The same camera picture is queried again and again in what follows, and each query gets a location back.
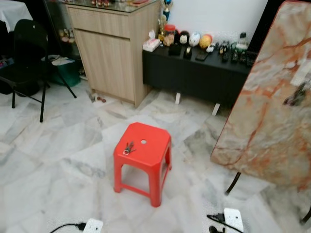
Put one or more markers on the red-lidded snack jar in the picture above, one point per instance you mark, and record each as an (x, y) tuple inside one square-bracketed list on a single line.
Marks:
[(169, 36)]

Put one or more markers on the pink tissue pack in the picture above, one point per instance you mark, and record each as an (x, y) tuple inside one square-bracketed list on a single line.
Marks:
[(151, 44)]

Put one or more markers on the red plastic stool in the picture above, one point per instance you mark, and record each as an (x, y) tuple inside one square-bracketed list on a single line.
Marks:
[(146, 165)]

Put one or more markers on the red-edged marble pattern board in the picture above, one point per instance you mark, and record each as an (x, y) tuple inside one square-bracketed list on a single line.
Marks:
[(267, 136)]

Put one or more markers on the black remote control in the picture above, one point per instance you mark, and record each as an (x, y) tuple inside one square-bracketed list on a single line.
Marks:
[(225, 56), (244, 57), (234, 56)]

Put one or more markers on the black television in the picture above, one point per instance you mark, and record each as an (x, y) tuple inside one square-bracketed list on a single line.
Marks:
[(265, 24)]

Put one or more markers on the black folding chair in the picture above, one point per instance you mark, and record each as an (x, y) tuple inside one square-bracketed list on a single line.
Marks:
[(29, 53)]

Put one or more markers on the green plastic bin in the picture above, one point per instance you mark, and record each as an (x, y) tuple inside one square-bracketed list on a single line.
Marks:
[(68, 75)]

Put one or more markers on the small red dumbbell-shaped object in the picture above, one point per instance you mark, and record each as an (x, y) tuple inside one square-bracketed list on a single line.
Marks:
[(101, 99)]

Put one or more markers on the white cloth covered table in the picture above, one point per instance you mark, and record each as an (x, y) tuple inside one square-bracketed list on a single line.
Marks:
[(12, 12)]

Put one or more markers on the gold trophy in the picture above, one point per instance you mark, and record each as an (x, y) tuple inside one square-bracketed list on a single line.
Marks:
[(166, 12)]

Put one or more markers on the dark key bunch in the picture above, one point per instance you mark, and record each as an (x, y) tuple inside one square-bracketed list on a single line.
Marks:
[(296, 97), (129, 148)]

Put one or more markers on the small white dog figurine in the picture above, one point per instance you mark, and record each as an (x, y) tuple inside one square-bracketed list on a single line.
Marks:
[(211, 48)]

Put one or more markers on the black white cat figurine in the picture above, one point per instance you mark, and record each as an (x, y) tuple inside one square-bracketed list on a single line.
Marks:
[(224, 47)]

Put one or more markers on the white round figure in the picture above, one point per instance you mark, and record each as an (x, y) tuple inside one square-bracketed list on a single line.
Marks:
[(195, 40)]

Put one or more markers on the dark glass display shelf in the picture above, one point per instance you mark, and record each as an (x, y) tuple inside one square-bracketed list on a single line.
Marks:
[(60, 29)]

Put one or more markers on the black board stand leg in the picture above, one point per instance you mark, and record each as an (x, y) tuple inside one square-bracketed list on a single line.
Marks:
[(306, 216), (233, 184)]

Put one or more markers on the black low TV console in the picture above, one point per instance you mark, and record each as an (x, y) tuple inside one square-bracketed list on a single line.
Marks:
[(194, 77)]

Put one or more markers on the yellow round figure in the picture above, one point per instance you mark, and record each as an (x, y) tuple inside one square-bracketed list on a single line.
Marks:
[(206, 41)]

